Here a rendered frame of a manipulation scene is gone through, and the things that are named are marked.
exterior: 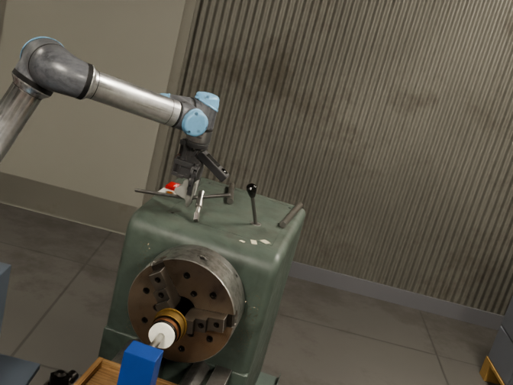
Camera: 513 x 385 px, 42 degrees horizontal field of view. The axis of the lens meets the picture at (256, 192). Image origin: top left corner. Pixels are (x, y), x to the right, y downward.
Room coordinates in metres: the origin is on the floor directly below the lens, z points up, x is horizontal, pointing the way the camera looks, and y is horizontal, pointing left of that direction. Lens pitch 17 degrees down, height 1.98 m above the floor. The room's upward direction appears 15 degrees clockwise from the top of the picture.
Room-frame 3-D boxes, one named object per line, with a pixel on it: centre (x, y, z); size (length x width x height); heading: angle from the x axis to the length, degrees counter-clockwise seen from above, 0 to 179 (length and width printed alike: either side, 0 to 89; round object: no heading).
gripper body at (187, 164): (2.03, 0.22, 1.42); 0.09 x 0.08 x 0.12; 82
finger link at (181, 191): (2.02, 0.22, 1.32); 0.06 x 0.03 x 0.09; 82
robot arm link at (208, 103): (2.03, 0.22, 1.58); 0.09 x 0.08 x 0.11; 122
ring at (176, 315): (1.60, 0.13, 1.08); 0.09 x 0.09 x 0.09; 82
